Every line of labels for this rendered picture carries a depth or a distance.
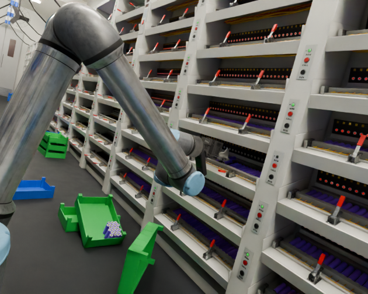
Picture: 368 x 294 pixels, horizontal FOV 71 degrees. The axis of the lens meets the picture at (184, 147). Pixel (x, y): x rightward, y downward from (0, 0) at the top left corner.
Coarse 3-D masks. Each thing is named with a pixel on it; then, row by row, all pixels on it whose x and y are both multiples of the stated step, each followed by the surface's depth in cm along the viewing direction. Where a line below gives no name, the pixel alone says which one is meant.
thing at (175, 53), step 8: (144, 48) 195; (168, 48) 195; (176, 48) 160; (184, 48) 160; (144, 56) 187; (152, 56) 177; (160, 56) 170; (168, 56) 162; (176, 56) 155; (184, 56) 149
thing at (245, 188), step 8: (248, 160) 124; (208, 168) 122; (216, 168) 122; (208, 176) 121; (216, 176) 116; (224, 176) 112; (224, 184) 112; (232, 184) 108; (240, 184) 104; (248, 184) 104; (256, 184) 98; (240, 192) 105; (248, 192) 102
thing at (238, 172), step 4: (208, 160) 128; (212, 160) 125; (216, 160) 125; (212, 164) 123; (216, 164) 123; (220, 164) 121; (224, 164) 120; (224, 168) 119; (228, 168) 117; (232, 168) 115; (236, 172) 113; (240, 172) 111; (244, 172) 111; (244, 176) 110; (248, 176) 108; (252, 176) 107; (252, 180) 106
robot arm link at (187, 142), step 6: (174, 132) 97; (180, 132) 100; (180, 138) 98; (186, 138) 100; (192, 138) 102; (180, 144) 98; (186, 144) 100; (192, 144) 102; (186, 150) 101; (192, 150) 103
